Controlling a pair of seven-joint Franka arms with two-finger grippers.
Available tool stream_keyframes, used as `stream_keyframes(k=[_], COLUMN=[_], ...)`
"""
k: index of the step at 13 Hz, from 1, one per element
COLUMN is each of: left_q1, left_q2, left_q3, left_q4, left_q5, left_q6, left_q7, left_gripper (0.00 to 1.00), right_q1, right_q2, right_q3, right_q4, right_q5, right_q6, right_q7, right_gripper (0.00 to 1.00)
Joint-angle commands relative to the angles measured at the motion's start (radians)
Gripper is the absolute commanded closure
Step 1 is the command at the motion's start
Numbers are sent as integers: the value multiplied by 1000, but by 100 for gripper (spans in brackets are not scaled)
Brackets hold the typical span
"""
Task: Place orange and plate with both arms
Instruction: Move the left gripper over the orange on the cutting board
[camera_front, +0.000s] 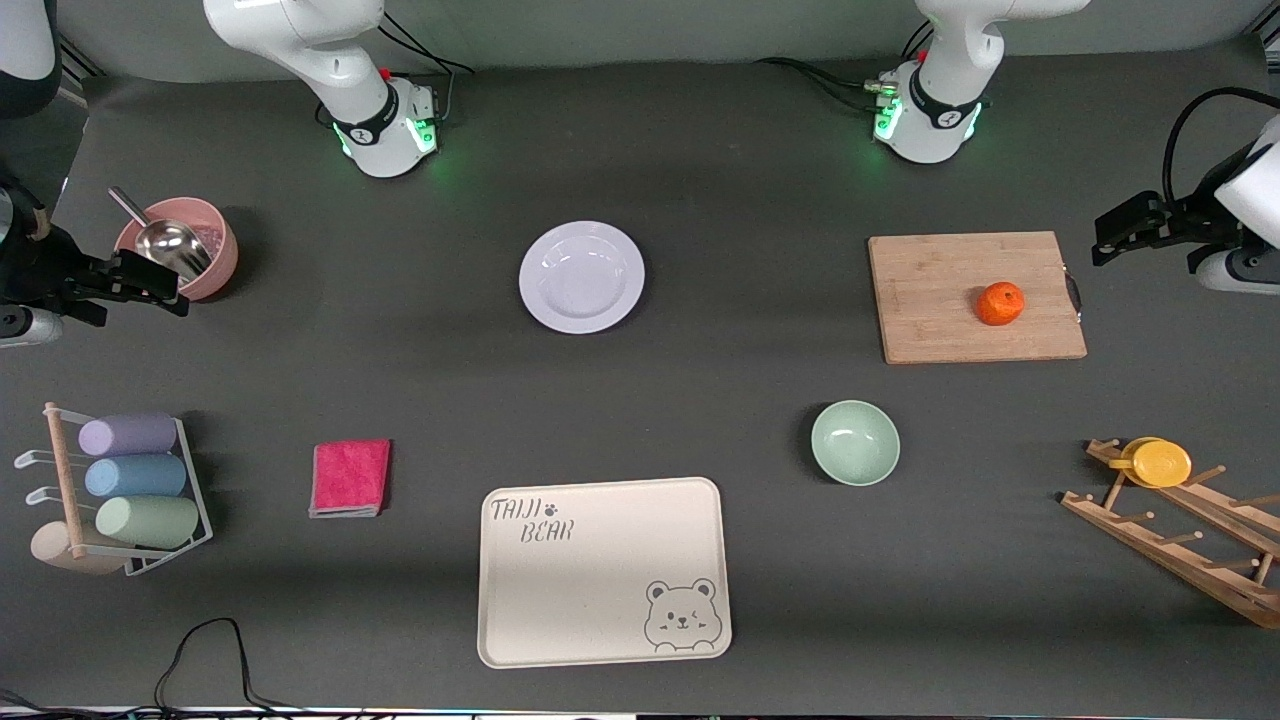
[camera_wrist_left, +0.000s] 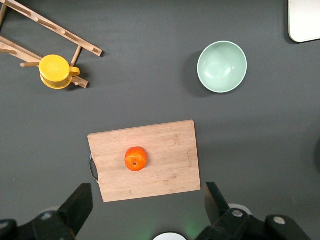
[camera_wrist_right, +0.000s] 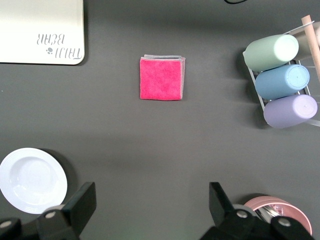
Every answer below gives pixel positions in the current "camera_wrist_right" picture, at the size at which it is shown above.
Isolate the blue cup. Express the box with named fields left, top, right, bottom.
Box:
left=254, top=64, right=311, bottom=100

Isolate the cream bear print tray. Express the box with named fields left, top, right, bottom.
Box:
left=0, top=0, right=86, bottom=66

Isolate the white round plate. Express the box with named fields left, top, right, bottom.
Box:
left=0, top=147, right=69, bottom=215

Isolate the white wire cup rack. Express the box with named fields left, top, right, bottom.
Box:
left=243, top=20, right=320, bottom=129

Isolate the green cup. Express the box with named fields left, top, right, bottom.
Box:
left=242, top=34, right=300, bottom=72

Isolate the wooden rack rod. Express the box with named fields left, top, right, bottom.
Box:
left=300, top=15, right=320, bottom=84

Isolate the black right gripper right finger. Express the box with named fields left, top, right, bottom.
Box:
left=199, top=181, right=273, bottom=240

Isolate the metal scoop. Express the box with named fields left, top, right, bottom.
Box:
left=254, top=203, right=288, bottom=224

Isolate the pink folded cloth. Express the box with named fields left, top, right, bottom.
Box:
left=138, top=53, right=187, bottom=102

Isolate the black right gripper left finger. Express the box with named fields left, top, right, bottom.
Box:
left=36, top=181, right=97, bottom=240

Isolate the pink bowl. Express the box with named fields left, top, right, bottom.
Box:
left=243, top=195, right=314, bottom=236

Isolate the purple cup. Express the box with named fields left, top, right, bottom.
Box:
left=263, top=94, right=319, bottom=130

